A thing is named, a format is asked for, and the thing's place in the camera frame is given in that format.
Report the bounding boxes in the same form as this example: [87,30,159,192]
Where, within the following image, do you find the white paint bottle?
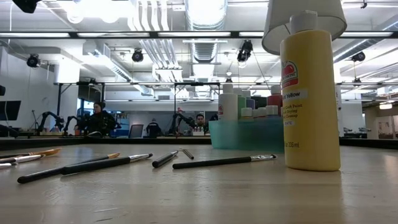
[218,83,239,121]

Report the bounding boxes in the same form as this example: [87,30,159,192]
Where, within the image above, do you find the long paintbrush silver ferrule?
[172,154,277,170]

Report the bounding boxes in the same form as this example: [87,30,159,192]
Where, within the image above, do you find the white shade table lamp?
[262,0,348,56]

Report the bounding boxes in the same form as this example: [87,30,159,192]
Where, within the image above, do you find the teal translucent plastic bin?
[208,117,285,153]

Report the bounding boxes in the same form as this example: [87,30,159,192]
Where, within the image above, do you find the silver ventilation duct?
[185,0,228,63]

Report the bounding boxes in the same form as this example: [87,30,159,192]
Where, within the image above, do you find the black paintbrush silver ferrule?
[62,152,154,176]

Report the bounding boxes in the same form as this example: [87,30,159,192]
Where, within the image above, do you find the large plain green paint bottle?
[233,87,248,119]

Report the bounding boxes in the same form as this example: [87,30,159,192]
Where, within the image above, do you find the fan paintbrush orange bristles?
[179,147,195,161]

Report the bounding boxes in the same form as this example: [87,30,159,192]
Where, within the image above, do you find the grey office chair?
[128,123,145,139]

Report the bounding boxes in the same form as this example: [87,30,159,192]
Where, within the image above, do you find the black wall monitor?
[0,100,22,121]

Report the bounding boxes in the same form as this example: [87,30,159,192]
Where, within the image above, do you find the yellow apple-label paint bottle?
[279,9,342,172]

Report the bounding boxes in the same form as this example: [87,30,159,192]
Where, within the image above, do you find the thin paintbrush yellow tip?
[17,152,121,184]

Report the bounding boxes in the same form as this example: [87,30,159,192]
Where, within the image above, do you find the short black paintbrush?
[151,150,180,169]

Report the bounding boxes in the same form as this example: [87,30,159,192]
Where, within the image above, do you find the large purple-blue paint bottle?
[242,90,256,110]

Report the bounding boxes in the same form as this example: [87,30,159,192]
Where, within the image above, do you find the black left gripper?
[12,0,41,14]

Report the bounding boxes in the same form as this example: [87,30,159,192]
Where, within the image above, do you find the orange handled paintbrush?
[0,147,62,159]

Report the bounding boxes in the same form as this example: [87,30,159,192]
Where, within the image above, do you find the white cylindrical column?
[335,84,343,138]

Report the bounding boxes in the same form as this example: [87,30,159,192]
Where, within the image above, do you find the large pink paint bottle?
[267,84,283,108]

